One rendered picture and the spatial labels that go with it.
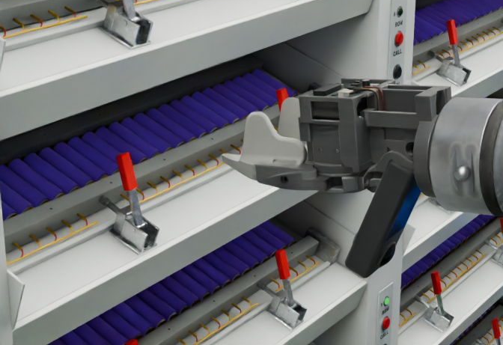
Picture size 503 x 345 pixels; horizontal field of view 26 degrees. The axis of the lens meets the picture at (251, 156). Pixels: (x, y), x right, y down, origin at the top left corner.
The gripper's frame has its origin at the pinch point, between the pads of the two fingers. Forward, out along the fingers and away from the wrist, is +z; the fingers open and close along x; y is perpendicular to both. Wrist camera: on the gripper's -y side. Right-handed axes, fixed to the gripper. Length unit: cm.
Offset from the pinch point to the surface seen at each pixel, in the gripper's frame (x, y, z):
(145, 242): 4.4, -7.4, 9.7
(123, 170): 4.3, -0.5, 11.3
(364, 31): -38.9, 4.7, 9.8
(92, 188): 4.0, -2.9, 16.1
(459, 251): -85, -42, 21
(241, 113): -23.5, -2.2, 18.2
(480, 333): -95, -62, 23
